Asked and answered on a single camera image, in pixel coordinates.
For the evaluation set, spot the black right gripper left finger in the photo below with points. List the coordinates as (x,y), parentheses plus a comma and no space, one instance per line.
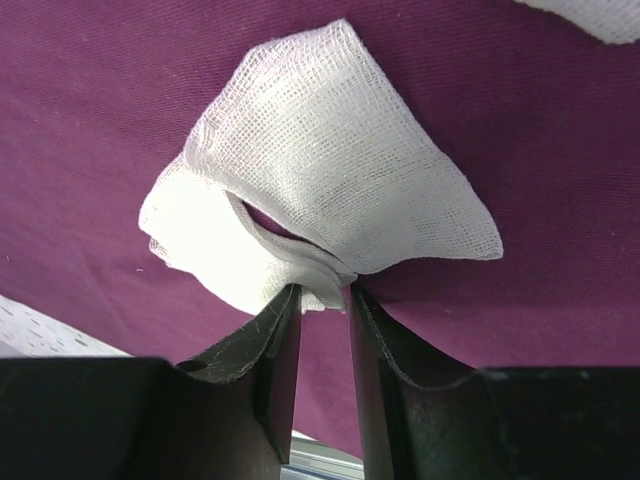
(226,413)

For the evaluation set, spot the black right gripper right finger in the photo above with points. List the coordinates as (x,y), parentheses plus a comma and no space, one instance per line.
(426,415)

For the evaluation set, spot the white gauze pad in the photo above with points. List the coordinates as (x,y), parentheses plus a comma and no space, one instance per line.
(613,22)
(309,168)

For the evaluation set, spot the purple cloth mat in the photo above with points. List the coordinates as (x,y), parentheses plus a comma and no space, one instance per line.
(99,97)

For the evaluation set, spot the aluminium table edge rail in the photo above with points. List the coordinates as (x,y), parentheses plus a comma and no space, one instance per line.
(313,460)

